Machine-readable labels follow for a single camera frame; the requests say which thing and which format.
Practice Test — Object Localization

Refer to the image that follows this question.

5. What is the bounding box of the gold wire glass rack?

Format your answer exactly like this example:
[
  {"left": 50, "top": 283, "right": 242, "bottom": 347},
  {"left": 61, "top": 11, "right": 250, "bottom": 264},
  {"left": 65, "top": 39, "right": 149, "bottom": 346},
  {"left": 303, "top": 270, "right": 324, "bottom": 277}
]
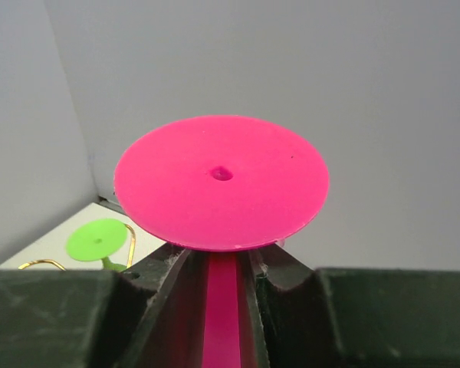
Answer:
[{"left": 18, "top": 224, "right": 136, "bottom": 271}]

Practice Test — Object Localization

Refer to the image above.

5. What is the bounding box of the pink wine glass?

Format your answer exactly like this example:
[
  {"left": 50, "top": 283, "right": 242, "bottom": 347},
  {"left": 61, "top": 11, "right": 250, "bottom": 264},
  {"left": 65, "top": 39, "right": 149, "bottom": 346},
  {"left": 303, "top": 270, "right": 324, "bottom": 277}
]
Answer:
[{"left": 113, "top": 115, "right": 330, "bottom": 367}]

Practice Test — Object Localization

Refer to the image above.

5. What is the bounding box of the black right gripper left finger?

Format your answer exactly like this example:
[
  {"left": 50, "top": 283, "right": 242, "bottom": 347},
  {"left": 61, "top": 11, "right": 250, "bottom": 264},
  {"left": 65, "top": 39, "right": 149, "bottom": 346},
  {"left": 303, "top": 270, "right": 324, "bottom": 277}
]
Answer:
[{"left": 0, "top": 244, "right": 208, "bottom": 367}]

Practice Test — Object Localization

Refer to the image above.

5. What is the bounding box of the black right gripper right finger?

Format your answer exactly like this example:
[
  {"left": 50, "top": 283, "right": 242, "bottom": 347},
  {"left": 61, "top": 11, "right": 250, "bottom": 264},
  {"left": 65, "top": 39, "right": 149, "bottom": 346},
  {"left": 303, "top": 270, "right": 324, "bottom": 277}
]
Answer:
[{"left": 237, "top": 245, "right": 460, "bottom": 367}]

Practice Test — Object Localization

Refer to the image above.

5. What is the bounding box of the green wine glass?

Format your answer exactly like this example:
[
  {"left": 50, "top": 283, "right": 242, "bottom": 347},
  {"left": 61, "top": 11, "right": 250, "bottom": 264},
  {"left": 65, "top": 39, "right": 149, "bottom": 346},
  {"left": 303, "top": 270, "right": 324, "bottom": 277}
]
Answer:
[{"left": 65, "top": 218, "right": 130, "bottom": 273}]

